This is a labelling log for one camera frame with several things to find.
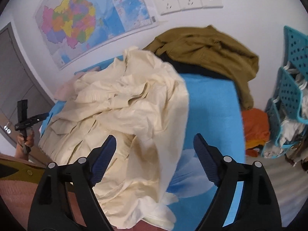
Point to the pink garment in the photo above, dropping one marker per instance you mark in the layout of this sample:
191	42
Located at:
64	89

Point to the black cloth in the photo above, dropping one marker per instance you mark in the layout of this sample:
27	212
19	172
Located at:
192	68

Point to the round metal door fitting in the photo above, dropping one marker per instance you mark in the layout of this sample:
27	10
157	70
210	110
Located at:
7	129

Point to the orange cloth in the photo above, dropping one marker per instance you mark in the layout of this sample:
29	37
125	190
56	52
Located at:
256	127

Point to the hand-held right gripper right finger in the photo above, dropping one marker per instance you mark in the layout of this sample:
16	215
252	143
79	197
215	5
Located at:
206	160

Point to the colourful wall map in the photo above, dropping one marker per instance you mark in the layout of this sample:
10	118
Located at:
79	21

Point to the blue floral bed sheet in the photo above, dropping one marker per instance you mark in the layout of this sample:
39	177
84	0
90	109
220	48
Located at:
211	103

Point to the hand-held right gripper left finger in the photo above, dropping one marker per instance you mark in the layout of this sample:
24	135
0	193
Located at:
105	157

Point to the olive garment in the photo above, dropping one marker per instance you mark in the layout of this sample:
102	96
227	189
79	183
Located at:
207	45

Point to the grey door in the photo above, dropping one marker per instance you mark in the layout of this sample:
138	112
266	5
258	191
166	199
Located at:
16	77

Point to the person's left hand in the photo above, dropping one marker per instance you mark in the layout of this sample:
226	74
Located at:
28	142

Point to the blue perforated plastic basket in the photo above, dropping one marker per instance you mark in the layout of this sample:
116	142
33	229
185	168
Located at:
287	93
274	127
297	50

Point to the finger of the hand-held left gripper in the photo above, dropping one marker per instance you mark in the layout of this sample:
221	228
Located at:
38	118

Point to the cream large garment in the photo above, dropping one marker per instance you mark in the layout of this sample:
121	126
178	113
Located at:
125	115

